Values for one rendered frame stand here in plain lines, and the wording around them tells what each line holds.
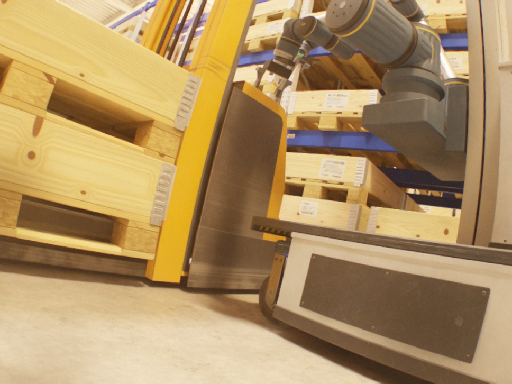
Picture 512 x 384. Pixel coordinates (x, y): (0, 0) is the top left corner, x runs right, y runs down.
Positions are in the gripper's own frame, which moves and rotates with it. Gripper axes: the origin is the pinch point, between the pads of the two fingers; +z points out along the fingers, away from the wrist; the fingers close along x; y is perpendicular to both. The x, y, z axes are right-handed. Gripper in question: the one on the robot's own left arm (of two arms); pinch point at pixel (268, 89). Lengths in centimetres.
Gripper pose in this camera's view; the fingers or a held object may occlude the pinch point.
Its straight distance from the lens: 170.2
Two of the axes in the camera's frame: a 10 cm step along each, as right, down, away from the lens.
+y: -4.6, -4.4, 7.7
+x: -7.9, -2.0, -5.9
